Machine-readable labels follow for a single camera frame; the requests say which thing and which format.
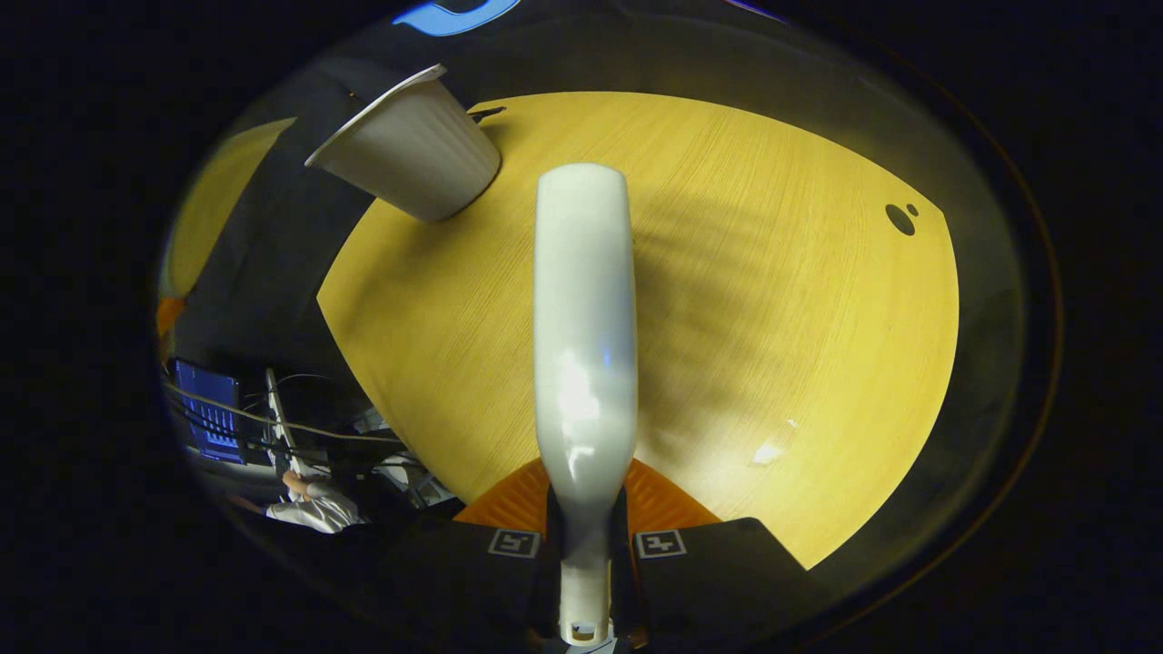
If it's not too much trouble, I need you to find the grey plastic garbage bin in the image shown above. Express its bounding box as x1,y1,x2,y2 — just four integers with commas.
304,64,502,223

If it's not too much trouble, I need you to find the yellow wooden side table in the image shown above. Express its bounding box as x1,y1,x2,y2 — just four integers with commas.
162,116,297,301

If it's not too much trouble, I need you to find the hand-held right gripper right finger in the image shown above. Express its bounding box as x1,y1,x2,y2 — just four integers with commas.
622,457,828,637

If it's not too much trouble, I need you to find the small white broom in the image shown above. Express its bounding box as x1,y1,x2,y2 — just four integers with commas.
532,163,639,646

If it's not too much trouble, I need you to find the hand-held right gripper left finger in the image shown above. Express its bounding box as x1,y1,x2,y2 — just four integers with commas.
382,457,557,637

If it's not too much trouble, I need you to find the grey cable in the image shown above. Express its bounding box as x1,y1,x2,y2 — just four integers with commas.
164,381,405,446

